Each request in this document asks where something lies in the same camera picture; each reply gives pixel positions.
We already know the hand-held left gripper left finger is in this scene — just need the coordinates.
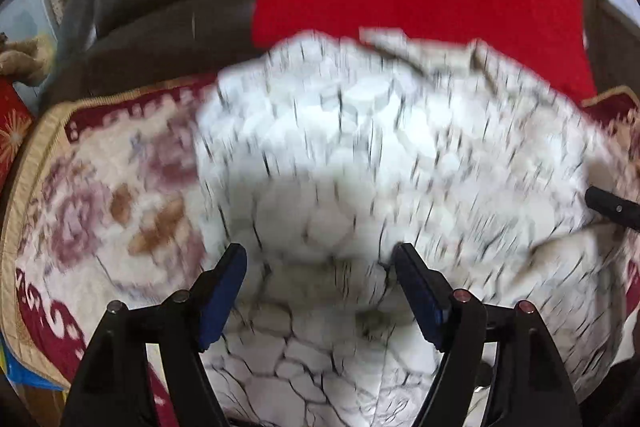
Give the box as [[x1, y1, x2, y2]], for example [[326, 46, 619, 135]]
[[60, 243, 248, 427]]

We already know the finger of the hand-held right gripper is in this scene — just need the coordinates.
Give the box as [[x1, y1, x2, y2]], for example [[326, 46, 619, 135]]
[[585, 186, 640, 233]]

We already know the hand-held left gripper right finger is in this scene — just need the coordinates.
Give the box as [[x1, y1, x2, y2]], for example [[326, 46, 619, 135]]
[[393, 242, 584, 427]]

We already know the beige plush toy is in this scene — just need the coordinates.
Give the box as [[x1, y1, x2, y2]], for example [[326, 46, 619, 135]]
[[0, 34, 53, 86]]

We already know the floral plush blanket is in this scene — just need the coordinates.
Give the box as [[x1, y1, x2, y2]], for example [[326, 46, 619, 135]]
[[0, 74, 640, 427]]

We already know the blue and yellow cloth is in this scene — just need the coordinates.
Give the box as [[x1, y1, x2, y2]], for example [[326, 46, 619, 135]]
[[0, 341, 67, 394]]

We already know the red cushion with gold print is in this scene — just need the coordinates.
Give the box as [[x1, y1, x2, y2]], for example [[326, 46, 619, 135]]
[[0, 77, 34, 192]]

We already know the white garment with black veins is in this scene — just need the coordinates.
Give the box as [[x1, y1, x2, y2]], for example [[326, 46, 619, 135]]
[[192, 29, 640, 427]]

